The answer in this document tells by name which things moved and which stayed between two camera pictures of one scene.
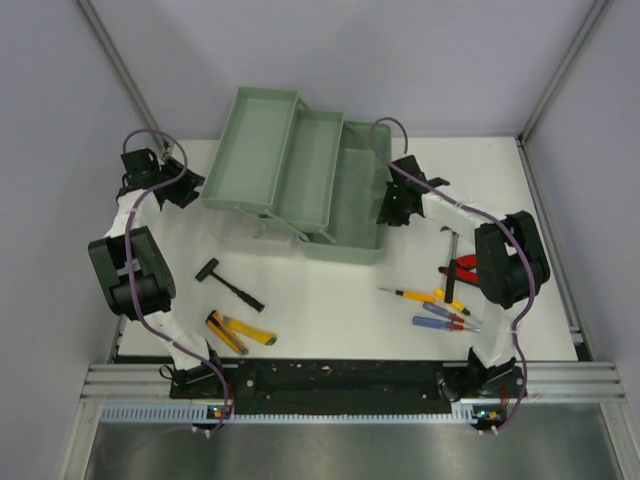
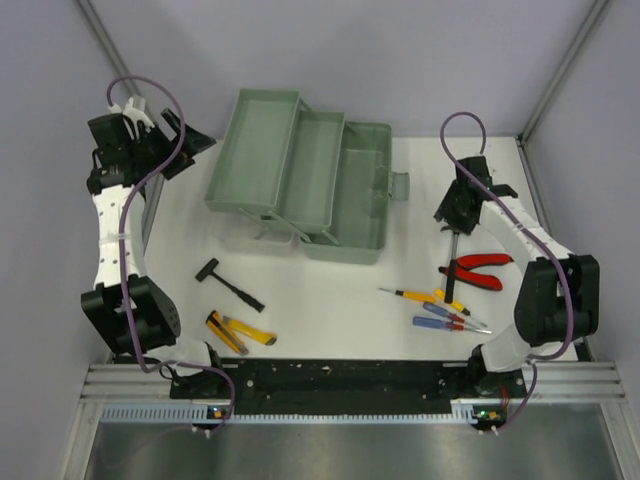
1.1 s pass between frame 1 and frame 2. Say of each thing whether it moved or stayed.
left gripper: moved
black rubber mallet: stayed
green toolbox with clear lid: stayed
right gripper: moved
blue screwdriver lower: stayed
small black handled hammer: stayed
